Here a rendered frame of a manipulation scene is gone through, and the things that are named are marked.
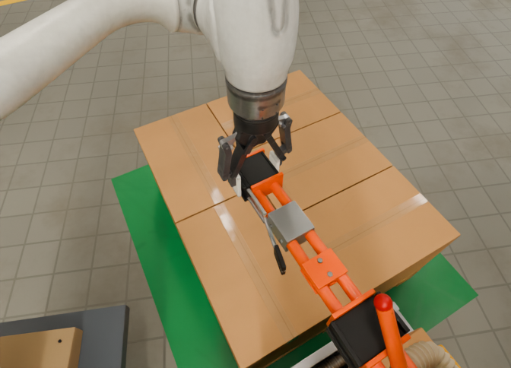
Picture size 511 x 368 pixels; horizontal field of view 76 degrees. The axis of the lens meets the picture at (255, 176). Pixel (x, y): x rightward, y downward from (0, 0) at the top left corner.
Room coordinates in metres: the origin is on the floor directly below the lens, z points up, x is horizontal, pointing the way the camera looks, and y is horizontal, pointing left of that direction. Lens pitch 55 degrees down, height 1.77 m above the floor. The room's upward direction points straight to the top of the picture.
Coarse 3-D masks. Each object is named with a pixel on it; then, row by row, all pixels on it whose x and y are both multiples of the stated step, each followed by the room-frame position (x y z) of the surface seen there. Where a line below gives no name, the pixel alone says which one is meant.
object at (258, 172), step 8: (256, 152) 0.45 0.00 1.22; (264, 152) 0.45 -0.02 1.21; (248, 160) 0.42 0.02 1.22; (256, 160) 0.42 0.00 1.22; (264, 160) 0.42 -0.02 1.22; (248, 168) 0.40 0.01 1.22; (256, 168) 0.40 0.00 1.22; (264, 168) 0.40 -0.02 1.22; (272, 168) 0.40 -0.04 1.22; (248, 176) 0.38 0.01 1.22; (256, 176) 0.38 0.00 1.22; (264, 176) 0.38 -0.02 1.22; (272, 176) 0.38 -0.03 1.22; (280, 176) 0.38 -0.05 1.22; (256, 184) 0.36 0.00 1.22; (264, 184) 0.37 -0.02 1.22; (280, 184) 0.38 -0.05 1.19; (264, 192) 0.36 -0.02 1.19
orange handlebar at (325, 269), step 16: (256, 192) 0.35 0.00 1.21; (272, 208) 0.31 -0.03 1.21; (320, 240) 0.25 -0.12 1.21; (304, 256) 0.22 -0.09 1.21; (320, 256) 0.21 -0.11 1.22; (336, 256) 0.21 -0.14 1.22; (304, 272) 0.19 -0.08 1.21; (320, 272) 0.19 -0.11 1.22; (336, 272) 0.19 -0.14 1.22; (320, 288) 0.16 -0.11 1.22; (352, 288) 0.16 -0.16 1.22; (336, 304) 0.13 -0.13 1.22
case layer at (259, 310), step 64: (192, 128) 1.15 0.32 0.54; (320, 128) 1.15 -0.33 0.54; (192, 192) 0.77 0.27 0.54; (320, 192) 0.77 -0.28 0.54; (384, 192) 0.77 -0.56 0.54; (192, 256) 0.48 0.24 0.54; (256, 256) 0.48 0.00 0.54; (384, 256) 0.48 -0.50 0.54; (256, 320) 0.25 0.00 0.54; (320, 320) 0.25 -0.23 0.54
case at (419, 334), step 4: (420, 328) 0.15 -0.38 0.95; (412, 332) 0.14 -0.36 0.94; (416, 332) 0.14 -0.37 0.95; (420, 332) 0.14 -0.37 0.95; (424, 332) 0.14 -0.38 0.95; (412, 336) 0.13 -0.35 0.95; (416, 336) 0.13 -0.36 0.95; (420, 336) 0.13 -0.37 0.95; (424, 336) 0.13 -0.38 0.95; (428, 336) 0.13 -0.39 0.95; (412, 340) 0.12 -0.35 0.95; (416, 340) 0.12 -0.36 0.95; (420, 340) 0.12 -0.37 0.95; (424, 340) 0.12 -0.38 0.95; (428, 340) 0.12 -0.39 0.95; (404, 344) 0.11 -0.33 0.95; (408, 344) 0.11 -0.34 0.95; (412, 344) 0.11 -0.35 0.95; (404, 348) 0.11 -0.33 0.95; (384, 360) 0.08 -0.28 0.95; (388, 360) 0.08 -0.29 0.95; (384, 364) 0.08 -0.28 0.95; (388, 364) 0.08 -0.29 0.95
